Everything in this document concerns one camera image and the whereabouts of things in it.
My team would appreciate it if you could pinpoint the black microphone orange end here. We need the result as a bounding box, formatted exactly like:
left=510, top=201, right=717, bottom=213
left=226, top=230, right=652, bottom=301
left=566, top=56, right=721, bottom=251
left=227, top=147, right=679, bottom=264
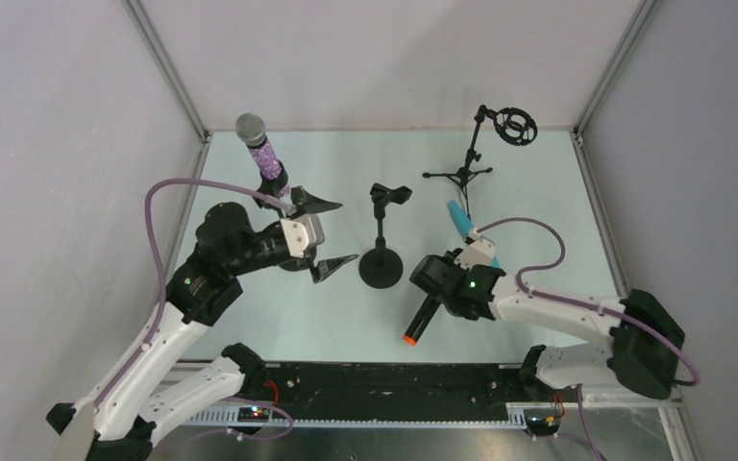
left=403, top=296, right=441, bottom=346

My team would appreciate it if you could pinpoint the black ring clip stand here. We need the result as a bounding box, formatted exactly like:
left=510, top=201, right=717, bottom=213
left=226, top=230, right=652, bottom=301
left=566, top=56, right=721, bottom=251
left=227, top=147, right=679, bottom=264
left=255, top=167, right=310, bottom=272

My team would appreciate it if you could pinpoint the black fork clip stand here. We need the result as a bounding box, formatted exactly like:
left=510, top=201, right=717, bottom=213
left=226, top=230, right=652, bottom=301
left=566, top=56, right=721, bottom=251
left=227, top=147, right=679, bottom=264
left=358, top=182, right=412, bottom=289

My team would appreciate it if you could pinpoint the blue microphone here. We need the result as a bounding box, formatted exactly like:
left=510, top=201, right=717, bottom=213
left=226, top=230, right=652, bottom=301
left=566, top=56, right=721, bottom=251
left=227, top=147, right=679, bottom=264
left=447, top=201, right=483, bottom=266

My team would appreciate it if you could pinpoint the purple glitter microphone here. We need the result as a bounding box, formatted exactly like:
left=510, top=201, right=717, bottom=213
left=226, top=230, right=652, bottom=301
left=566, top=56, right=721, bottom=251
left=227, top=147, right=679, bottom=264
left=234, top=112, right=285, bottom=179

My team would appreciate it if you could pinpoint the black tripod shock mount stand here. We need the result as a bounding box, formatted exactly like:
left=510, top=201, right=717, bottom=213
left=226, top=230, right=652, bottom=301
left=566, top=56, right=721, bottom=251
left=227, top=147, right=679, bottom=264
left=422, top=105, right=538, bottom=218

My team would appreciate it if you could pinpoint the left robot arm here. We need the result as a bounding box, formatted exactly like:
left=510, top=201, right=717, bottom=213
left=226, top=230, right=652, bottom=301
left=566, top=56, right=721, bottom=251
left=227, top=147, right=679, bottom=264
left=46, top=186, right=349, bottom=460

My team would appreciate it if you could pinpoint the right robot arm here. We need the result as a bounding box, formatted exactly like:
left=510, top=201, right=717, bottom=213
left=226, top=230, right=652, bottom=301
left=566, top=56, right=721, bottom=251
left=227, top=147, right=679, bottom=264
left=406, top=255, right=685, bottom=400

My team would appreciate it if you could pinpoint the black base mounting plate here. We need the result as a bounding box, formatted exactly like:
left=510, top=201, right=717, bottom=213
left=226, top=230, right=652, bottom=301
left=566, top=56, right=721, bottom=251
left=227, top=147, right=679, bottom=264
left=237, top=362, right=554, bottom=423

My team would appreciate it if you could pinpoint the right controller board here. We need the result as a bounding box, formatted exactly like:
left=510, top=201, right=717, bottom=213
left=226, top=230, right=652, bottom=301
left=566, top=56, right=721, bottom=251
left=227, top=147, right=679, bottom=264
left=525, top=414, right=563, bottom=438

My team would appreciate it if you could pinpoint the controller board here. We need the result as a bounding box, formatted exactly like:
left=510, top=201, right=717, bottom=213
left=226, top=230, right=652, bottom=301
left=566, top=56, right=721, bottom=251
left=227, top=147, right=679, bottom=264
left=525, top=414, right=563, bottom=438
left=236, top=405, right=272, bottom=424

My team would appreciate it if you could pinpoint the left controller board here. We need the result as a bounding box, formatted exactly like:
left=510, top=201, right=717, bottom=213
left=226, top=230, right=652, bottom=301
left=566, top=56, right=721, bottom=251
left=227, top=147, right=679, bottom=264
left=236, top=405, right=272, bottom=424

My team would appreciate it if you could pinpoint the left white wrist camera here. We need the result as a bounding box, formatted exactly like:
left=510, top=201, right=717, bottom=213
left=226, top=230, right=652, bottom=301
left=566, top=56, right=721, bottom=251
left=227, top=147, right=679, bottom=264
left=279, top=213, right=326, bottom=258

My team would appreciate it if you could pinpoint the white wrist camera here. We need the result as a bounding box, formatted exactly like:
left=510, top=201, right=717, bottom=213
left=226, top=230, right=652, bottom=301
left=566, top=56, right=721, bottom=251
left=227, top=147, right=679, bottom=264
left=279, top=213, right=326, bottom=258
left=454, top=236, right=500, bottom=269

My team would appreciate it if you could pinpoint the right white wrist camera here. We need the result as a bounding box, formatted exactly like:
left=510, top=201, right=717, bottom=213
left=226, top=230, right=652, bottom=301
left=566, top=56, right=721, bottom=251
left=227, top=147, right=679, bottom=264
left=454, top=236, right=500, bottom=269

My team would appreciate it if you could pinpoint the white slotted cable duct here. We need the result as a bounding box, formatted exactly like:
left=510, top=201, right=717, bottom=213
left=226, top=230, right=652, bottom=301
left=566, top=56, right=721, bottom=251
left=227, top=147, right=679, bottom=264
left=184, top=405, right=529, bottom=428

